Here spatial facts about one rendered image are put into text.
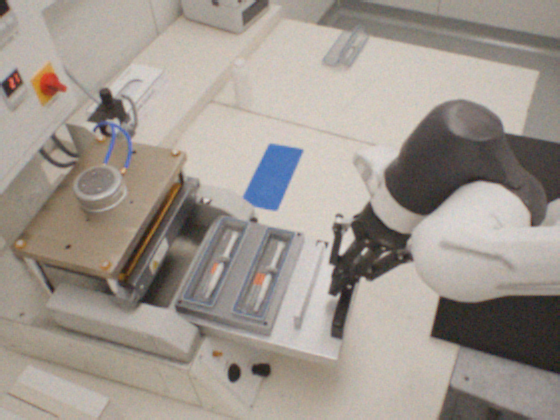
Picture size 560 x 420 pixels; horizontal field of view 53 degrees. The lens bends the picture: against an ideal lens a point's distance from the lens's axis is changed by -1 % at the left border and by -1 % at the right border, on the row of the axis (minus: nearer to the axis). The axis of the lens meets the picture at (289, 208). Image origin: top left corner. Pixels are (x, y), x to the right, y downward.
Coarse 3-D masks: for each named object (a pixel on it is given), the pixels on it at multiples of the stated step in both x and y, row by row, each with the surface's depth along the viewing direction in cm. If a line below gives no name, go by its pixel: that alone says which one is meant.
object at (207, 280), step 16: (224, 224) 101; (240, 224) 101; (224, 240) 99; (240, 240) 99; (208, 256) 97; (224, 256) 97; (208, 272) 95; (224, 272) 94; (192, 288) 93; (208, 288) 92; (208, 304) 90
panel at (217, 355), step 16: (208, 336) 96; (208, 352) 96; (224, 352) 99; (240, 352) 103; (256, 352) 107; (208, 368) 95; (224, 368) 99; (224, 384) 98; (240, 384) 102; (256, 384) 106; (240, 400) 101
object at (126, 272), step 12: (168, 192) 100; (168, 204) 98; (156, 216) 96; (156, 228) 95; (144, 240) 93; (132, 252) 91; (144, 252) 92; (48, 264) 94; (132, 264) 90; (96, 276) 92; (120, 276) 89
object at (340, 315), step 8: (360, 256) 95; (344, 288) 91; (352, 288) 91; (344, 296) 90; (352, 296) 91; (344, 304) 89; (336, 312) 88; (344, 312) 88; (336, 320) 87; (344, 320) 87; (336, 328) 87; (336, 336) 89
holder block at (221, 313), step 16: (256, 224) 102; (208, 240) 100; (256, 240) 100; (304, 240) 102; (240, 256) 98; (192, 272) 96; (240, 272) 95; (288, 272) 95; (224, 288) 93; (176, 304) 92; (224, 304) 91; (272, 304) 91; (224, 320) 91; (240, 320) 89; (272, 320) 89
